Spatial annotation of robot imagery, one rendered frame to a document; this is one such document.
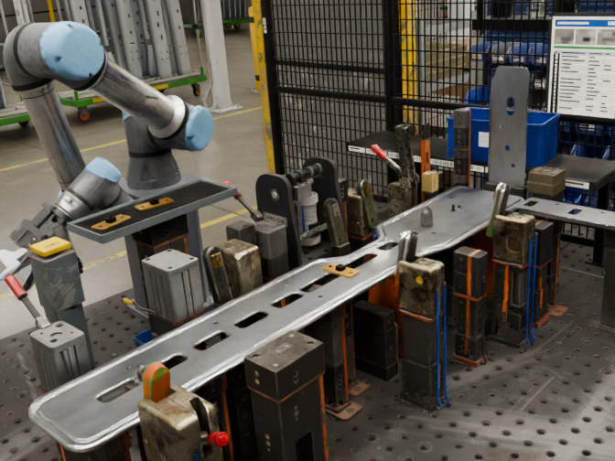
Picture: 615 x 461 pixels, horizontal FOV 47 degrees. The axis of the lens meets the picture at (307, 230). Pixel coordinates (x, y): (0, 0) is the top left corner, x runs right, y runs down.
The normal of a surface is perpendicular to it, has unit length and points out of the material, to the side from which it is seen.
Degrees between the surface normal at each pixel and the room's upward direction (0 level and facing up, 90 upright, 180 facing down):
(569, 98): 90
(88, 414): 0
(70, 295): 90
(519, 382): 0
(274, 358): 0
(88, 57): 85
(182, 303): 90
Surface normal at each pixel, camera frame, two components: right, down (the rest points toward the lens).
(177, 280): 0.73, 0.20
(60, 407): -0.07, -0.93
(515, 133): -0.68, 0.31
